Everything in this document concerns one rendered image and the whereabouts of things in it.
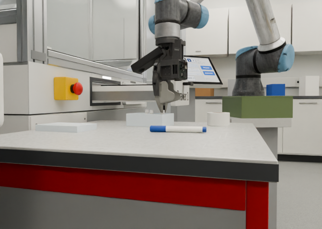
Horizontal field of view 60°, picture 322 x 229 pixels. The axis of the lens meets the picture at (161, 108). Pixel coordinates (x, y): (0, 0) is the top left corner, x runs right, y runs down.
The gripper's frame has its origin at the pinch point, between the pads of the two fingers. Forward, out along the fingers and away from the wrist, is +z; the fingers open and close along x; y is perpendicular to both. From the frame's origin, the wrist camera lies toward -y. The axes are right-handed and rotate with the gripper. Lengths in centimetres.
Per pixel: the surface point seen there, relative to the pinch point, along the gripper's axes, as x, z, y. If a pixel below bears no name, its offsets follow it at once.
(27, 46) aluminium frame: -23.1, -17.0, -29.2
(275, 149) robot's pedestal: 61, 20, 28
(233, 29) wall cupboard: 355, -111, -55
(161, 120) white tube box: -3.1, 3.6, 1.6
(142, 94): 14.5, -4.7, -15.1
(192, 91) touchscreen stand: 129, -10, -37
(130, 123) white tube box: -3.1, 4.8, -8.8
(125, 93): 13.2, -4.9, -21.6
